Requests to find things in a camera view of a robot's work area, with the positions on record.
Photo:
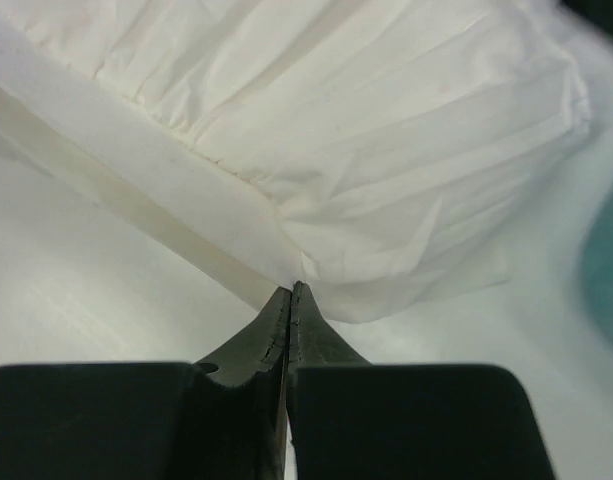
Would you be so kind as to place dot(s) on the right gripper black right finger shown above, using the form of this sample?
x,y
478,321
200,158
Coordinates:
x,y
352,419

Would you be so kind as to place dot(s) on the teal plastic basket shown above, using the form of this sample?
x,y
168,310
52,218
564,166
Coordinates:
x,y
596,271

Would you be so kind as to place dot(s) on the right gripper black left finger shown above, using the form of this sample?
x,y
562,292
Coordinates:
x,y
222,417

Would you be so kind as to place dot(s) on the white cloth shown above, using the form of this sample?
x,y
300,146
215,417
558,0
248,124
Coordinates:
x,y
365,148

